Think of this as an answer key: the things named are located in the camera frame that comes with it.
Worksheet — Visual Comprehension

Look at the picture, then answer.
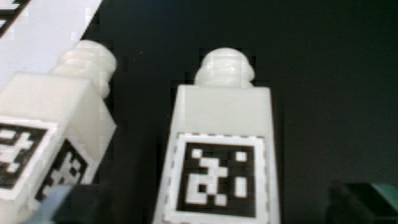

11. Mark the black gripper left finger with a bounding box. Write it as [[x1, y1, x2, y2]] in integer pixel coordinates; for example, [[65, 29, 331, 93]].
[[34, 184, 114, 224]]

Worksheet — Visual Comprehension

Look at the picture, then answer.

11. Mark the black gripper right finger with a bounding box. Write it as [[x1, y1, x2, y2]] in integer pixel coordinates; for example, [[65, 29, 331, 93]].
[[328, 181, 398, 224]]

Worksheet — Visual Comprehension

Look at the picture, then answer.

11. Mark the white base tag plate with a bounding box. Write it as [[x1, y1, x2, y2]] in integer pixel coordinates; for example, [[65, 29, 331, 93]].
[[0, 0, 104, 89]]

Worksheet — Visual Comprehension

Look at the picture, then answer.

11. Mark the white table leg with tag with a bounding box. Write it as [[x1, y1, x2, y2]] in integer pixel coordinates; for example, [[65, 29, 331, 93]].
[[153, 48, 281, 224]]

